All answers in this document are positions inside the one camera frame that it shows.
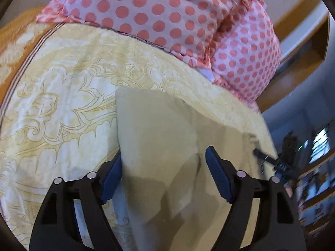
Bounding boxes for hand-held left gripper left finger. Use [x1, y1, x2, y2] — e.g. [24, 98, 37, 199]
[28, 153, 123, 251]

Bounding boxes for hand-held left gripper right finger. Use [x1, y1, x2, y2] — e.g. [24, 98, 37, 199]
[205, 146, 305, 251]

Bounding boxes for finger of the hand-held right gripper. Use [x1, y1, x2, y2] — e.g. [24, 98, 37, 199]
[253, 149, 277, 164]

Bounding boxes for beige pants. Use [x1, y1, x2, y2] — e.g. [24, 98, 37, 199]
[115, 86, 263, 251]

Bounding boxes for bright window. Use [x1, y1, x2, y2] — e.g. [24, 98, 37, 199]
[309, 126, 331, 164]

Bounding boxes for wooden headboard shelf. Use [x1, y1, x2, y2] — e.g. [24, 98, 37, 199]
[258, 0, 331, 111]

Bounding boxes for yellow patterned bed sheet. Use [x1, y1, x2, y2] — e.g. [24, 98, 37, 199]
[0, 6, 278, 251]

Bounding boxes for small pink polka dot pillow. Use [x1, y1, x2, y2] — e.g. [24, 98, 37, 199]
[201, 4, 282, 110]

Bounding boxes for large pink polka dot pillow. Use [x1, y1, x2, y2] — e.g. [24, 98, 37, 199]
[36, 0, 265, 67]

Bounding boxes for wooden wall shelf unit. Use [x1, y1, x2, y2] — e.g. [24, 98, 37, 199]
[295, 155, 335, 239]

